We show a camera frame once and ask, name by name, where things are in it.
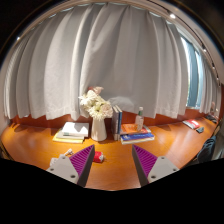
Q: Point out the white ribbed vase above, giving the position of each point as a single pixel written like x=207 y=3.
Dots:
x=99 y=130

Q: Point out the window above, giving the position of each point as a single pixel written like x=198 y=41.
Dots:
x=193 y=73

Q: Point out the small black object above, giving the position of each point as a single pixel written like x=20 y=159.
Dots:
x=200 y=130

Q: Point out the black chair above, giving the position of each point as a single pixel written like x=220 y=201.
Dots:
x=206 y=150

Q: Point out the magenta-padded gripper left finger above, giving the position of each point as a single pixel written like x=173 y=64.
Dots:
x=66 y=166

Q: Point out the grey upright book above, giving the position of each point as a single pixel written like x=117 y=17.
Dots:
x=114 y=123

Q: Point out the red flat packet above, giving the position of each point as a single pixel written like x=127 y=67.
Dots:
x=191 y=123

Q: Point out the orange flat book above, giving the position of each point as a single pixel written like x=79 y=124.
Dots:
x=129 y=128

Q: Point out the grey flat book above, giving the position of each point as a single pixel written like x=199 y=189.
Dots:
x=65 y=136

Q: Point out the white book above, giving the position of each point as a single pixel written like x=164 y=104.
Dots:
x=76 y=128

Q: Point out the white flower bouquet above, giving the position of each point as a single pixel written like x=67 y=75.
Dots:
x=96 y=105

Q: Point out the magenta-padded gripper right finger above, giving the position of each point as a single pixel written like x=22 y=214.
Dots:
x=156 y=166

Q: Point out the white power plug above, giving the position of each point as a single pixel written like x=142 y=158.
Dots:
x=68 y=152

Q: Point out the clear bottle with green cap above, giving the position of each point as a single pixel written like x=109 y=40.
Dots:
x=139 y=121

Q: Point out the blue upright book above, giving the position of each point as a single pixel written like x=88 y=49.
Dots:
x=120 y=120

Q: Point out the white curtain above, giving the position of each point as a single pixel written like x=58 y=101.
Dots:
x=100 y=60

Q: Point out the yellow flat book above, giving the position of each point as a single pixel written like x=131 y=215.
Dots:
x=66 y=140

